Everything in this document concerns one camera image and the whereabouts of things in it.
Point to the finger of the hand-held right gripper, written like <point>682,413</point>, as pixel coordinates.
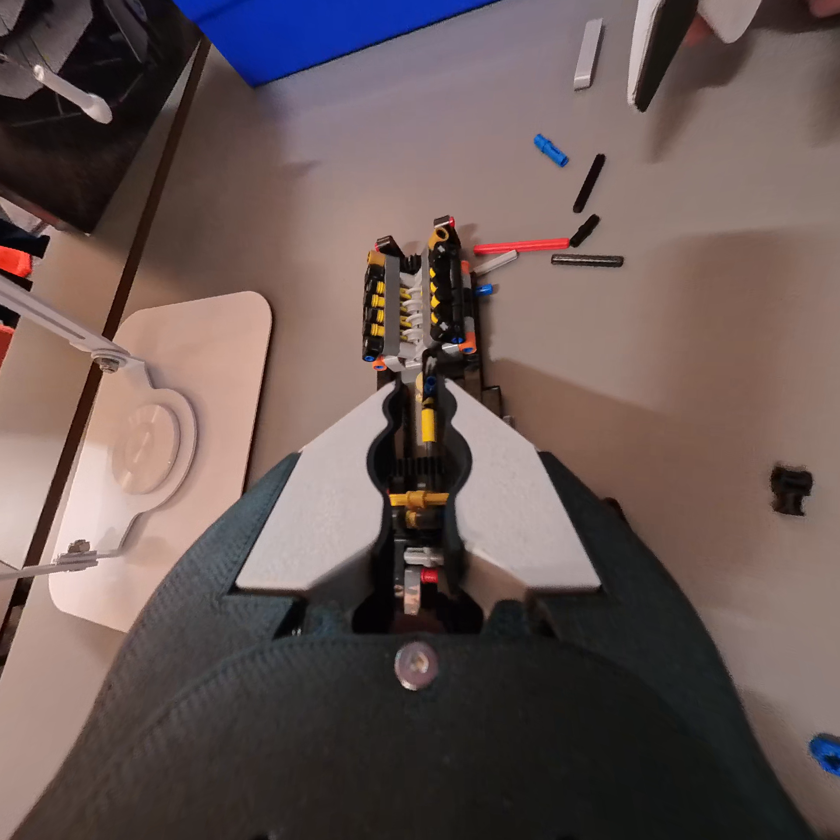
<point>732,16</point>
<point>656,46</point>

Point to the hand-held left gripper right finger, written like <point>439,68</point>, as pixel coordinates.
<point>525,518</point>

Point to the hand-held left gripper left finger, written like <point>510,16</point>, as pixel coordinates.
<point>315,518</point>

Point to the blue lego pin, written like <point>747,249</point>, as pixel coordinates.
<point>550,149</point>

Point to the partly built lego vehicle chassis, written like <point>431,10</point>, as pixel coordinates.
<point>407,295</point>

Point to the small black lego connector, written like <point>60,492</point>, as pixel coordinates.
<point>791,489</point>

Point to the light grey lego piece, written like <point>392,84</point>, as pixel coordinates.
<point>588,56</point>

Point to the black lego axle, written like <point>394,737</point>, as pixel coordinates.
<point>589,184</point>
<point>587,260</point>

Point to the black lego bush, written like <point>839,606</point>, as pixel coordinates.
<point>584,230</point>

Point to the long red lego axle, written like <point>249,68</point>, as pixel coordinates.
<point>522,247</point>

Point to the light grey lego axle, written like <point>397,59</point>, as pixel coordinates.
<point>497,262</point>

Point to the short blue lego liftarm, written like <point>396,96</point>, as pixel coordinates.
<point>825,754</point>

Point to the black lego set box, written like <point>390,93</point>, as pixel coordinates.
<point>85,144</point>

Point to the person's right hand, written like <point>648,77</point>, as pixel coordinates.
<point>697,31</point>

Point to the large blue plastic bin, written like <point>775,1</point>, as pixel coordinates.
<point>315,33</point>

